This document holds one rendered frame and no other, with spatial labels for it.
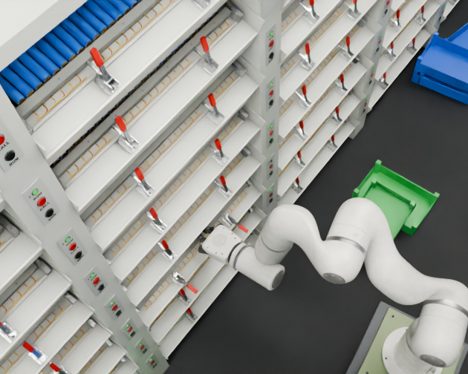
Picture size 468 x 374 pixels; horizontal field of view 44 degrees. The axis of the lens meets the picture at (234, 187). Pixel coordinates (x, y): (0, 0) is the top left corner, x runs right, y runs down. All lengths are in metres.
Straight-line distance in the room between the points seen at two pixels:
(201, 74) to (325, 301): 1.32
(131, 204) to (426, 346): 0.82
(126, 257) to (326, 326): 1.06
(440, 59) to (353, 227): 1.79
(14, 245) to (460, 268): 1.85
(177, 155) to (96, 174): 0.29
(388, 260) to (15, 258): 0.84
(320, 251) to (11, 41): 0.81
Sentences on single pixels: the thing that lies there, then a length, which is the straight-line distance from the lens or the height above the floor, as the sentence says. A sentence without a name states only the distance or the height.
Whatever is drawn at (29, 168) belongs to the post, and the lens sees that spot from 1.04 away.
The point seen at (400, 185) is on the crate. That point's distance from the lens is 2.70.
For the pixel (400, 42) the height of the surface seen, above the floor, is 0.30.
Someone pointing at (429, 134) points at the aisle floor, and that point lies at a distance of 2.89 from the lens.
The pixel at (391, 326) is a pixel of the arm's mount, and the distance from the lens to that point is 2.04.
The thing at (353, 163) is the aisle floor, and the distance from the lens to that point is 2.73.
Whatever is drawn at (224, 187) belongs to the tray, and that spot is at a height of 0.73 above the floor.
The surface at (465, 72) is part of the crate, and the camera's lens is 3.06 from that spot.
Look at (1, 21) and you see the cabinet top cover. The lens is 0.92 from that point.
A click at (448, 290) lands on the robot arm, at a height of 0.81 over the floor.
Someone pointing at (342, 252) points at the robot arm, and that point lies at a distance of 1.36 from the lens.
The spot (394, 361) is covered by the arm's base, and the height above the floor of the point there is 0.37.
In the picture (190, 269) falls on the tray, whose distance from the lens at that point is 1.95.
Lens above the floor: 2.27
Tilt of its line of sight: 59 degrees down
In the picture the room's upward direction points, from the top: 6 degrees counter-clockwise
